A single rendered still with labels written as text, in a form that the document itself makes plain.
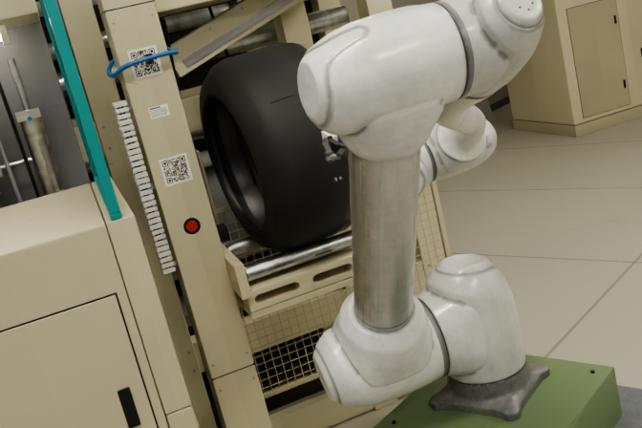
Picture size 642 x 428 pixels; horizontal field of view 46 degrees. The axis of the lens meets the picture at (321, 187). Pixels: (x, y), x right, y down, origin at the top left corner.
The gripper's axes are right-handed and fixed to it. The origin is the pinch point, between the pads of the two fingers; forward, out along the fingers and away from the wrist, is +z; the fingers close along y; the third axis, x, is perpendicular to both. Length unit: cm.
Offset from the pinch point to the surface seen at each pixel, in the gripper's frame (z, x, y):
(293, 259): 17.1, 35.6, 10.8
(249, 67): 26.9, -16.6, 8.8
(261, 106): 15.7, -8.4, 11.0
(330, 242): 17.8, 34.5, -0.6
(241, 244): 45, 39, 19
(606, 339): 50, 132, -119
